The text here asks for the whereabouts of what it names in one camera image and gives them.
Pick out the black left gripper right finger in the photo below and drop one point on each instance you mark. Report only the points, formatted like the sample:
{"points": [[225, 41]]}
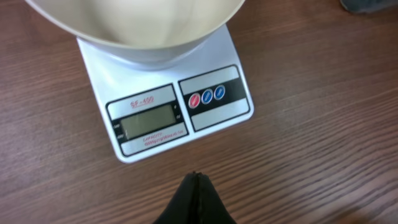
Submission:
{"points": [[210, 208]]}

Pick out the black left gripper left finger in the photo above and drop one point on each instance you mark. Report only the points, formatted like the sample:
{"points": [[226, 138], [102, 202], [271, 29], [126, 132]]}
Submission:
{"points": [[179, 209]]}

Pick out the white digital kitchen scale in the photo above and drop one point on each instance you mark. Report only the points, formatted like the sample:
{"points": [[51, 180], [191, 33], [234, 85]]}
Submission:
{"points": [[149, 112]]}

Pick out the white bowl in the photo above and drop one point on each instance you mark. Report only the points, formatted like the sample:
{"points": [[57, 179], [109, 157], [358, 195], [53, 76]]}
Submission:
{"points": [[144, 31]]}

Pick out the clear plastic container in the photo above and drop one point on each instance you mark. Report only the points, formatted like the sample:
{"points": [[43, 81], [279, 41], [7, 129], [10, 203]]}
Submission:
{"points": [[366, 6]]}

